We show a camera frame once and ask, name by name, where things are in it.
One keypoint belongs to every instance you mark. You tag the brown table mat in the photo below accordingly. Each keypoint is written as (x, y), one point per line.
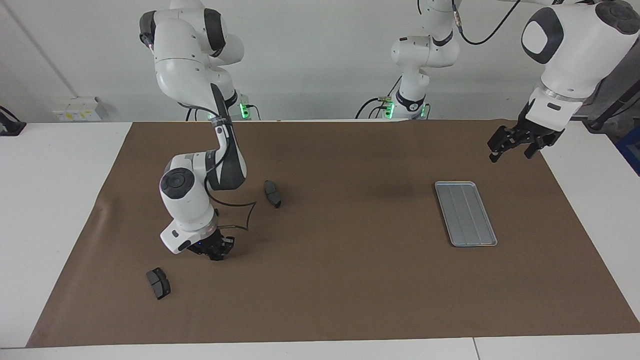
(350, 280)

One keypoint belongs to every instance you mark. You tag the grey slanted panel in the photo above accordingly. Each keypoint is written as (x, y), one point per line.
(625, 75)

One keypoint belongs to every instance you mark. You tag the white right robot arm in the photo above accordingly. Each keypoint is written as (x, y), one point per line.
(185, 200)

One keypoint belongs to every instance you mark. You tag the white wall socket box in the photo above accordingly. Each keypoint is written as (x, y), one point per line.
(75, 107)

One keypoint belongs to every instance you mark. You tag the black clamp base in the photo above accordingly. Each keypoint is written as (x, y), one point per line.
(10, 127)

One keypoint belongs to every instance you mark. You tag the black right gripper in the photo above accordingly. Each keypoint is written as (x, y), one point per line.
(215, 244)

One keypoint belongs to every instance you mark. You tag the blue crate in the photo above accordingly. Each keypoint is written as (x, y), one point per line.
(631, 150)

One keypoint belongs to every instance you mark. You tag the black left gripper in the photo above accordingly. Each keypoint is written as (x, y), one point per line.
(525, 134)

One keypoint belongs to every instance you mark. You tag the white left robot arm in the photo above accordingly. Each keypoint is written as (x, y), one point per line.
(575, 50)

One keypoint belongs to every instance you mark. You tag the black pole stand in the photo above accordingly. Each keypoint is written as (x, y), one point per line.
(607, 112)

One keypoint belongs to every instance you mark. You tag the silver metal tray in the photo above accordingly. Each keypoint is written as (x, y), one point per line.
(465, 215)

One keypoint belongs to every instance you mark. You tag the dark grey brake pad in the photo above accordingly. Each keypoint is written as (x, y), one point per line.
(272, 194)
(159, 284)

